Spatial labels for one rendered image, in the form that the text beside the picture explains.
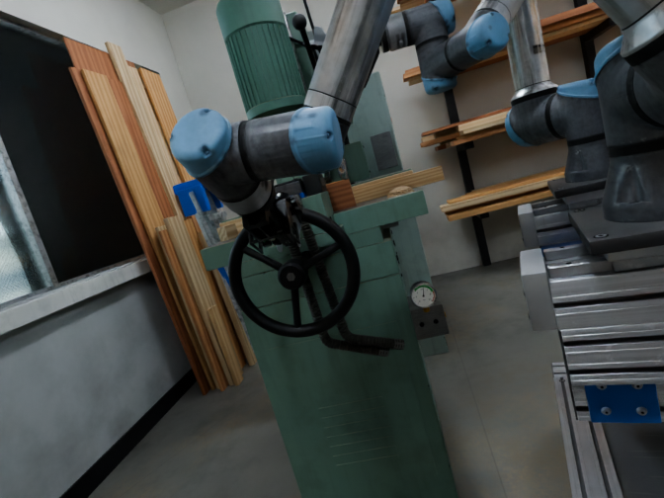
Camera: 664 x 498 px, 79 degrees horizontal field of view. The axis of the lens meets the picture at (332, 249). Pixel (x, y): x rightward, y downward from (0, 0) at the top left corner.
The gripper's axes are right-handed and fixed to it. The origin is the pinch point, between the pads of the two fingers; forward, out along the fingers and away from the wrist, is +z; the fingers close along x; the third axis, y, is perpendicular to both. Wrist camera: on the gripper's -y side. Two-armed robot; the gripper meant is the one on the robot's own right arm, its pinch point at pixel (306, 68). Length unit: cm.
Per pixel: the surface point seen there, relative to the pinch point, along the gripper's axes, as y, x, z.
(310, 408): -46, 73, 22
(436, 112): -192, -139, -64
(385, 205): -18.3, 32.3, -11.0
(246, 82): -3.4, -5.8, 17.1
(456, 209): -201, -55, -58
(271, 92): -4.9, -1.3, 11.1
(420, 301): -27, 56, -14
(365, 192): -28.9, 20.5, -6.0
